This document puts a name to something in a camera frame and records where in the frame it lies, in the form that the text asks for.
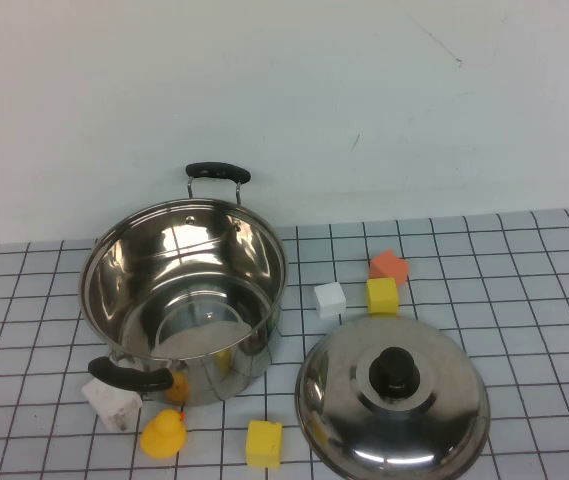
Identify yellow rubber duck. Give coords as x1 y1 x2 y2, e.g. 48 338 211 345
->
138 408 188 460

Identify white foam cube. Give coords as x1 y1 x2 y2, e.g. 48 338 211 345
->
312 281 348 319

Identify steel lid with black knob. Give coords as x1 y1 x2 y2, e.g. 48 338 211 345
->
294 313 491 480

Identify small yellow foam cube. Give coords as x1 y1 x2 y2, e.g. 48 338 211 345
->
365 277 399 316

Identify grey black-grid table mat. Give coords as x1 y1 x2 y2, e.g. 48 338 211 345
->
0 205 569 480

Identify orange foam cube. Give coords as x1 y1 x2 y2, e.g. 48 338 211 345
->
367 248 411 287

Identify stainless steel pot black handles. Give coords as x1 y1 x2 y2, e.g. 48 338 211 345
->
79 160 290 407

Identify white charger plug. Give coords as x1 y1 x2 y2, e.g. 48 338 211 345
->
81 378 144 433

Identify tall yellow foam block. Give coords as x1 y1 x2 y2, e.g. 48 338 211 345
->
245 419 284 470

